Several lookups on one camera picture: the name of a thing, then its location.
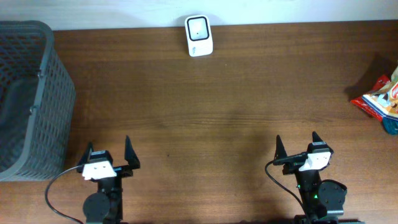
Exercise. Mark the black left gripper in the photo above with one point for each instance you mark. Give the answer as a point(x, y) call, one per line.
point(125, 170)

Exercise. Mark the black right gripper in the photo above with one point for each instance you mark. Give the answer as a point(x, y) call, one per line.
point(293, 162)

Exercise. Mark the red skittles candy bag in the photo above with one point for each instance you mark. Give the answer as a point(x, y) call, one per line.
point(368, 107)

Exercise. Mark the blue mouthwash bottle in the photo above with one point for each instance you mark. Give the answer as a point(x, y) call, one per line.
point(390, 125)

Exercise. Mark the cream snack bag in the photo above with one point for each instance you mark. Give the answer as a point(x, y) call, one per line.
point(385, 99)

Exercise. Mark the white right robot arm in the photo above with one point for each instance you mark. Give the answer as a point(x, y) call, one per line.
point(321, 200)

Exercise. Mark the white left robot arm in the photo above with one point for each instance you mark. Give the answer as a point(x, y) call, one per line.
point(106, 204)

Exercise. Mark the white barcode scanner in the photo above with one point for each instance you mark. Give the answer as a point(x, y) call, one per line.
point(199, 36)

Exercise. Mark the grey plastic mesh basket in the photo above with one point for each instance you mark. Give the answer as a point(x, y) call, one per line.
point(37, 100)

